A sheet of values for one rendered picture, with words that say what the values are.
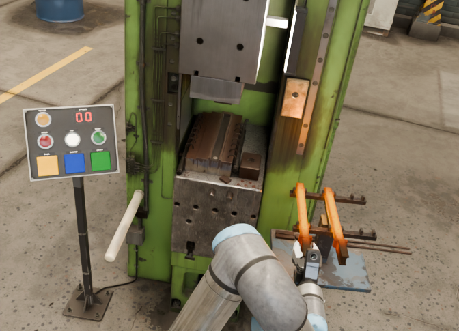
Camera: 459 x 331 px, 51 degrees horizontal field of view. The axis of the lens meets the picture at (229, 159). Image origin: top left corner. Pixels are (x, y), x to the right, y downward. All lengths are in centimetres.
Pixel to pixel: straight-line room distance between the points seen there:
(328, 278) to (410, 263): 137
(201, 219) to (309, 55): 86
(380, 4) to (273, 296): 626
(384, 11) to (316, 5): 525
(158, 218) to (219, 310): 138
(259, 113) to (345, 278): 92
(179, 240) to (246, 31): 104
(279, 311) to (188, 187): 111
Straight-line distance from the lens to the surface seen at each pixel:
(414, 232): 360
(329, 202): 196
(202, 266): 240
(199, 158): 206
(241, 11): 177
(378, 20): 716
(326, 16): 191
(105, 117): 200
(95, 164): 200
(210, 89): 189
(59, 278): 293
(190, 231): 225
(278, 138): 213
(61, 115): 200
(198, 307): 121
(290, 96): 201
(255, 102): 243
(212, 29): 180
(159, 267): 277
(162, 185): 238
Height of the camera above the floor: 216
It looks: 34 degrees down
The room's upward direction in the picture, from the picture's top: 7 degrees clockwise
